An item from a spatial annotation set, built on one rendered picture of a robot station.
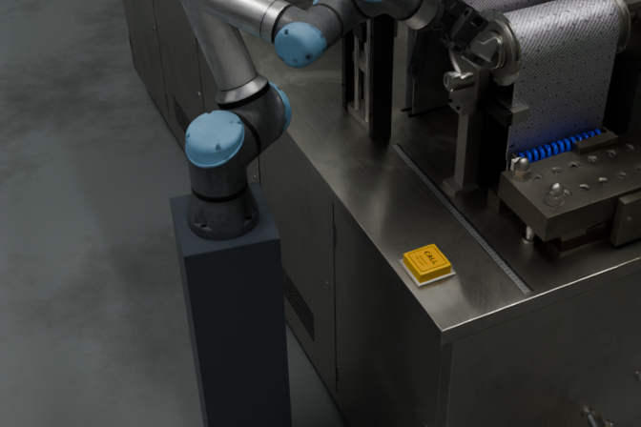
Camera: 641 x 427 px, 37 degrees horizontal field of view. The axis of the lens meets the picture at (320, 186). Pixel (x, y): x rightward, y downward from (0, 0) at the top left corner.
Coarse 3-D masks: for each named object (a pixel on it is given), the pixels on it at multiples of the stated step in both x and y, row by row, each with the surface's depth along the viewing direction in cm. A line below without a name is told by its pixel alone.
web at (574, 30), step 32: (480, 0) 202; (512, 0) 206; (544, 0) 210; (576, 0) 189; (608, 0) 190; (416, 32) 219; (544, 32) 184; (576, 32) 186; (608, 32) 189; (448, 64) 228; (544, 64) 186; (576, 64) 190; (416, 96) 229; (448, 96) 234
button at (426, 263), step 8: (424, 248) 191; (432, 248) 191; (408, 256) 189; (416, 256) 189; (424, 256) 189; (432, 256) 189; (440, 256) 189; (408, 264) 189; (416, 264) 188; (424, 264) 188; (432, 264) 188; (440, 264) 187; (448, 264) 187; (416, 272) 187; (424, 272) 186; (432, 272) 186; (440, 272) 187; (448, 272) 188; (424, 280) 187
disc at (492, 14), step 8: (488, 16) 187; (496, 16) 185; (504, 16) 183; (504, 24) 183; (512, 32) 181; (512, 40) 182; (520, 48) 181; (520, 56) 181; (520, 64) 182; (512, 72) 185; (496, 80) 191; (504, 80) 189; (512, 80) 186
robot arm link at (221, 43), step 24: (192, 24) 192; (216, 24) 190; (216, 48) 192; (240, 48) 194; (216, 72) 195; (240, 72) 195; (240, 96) 195; (264, 96) 197; (264, 120) 197; (288, 120) 204; (264, 144) 198
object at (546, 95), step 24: (576, 72) 192; (600, 72) 195; (528, 96) 190; (552, 96) 193; (576, 96) 196; (600, 96) 199; (528, 120) 194; (552, 120) 197; (576, 120) 200; (600, 120) 203; (528, 144) 198
